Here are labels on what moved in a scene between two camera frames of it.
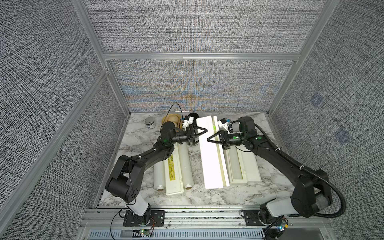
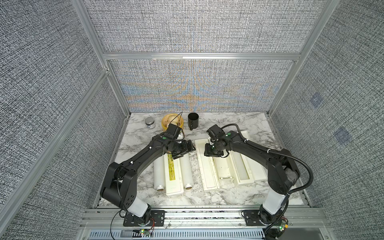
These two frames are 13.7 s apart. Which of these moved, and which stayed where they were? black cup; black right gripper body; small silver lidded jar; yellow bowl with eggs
Moved: black right gripper body
Stayed: yellow bowl with eggs; small silver lidded jar; black cup
